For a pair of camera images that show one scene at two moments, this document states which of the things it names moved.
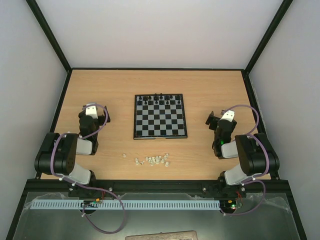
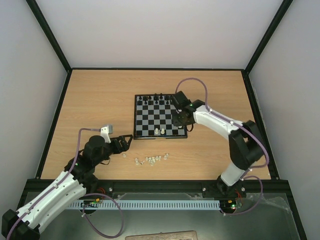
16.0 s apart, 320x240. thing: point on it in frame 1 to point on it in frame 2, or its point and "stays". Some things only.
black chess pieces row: x=159 y=99 stays
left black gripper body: x=104 y=121 to x=117 y=149
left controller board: x=91 y=203 stays
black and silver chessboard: x=159 y=116 stays
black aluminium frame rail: x=155 y=185 stays
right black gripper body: x=213 y=120 to x=180 y=120
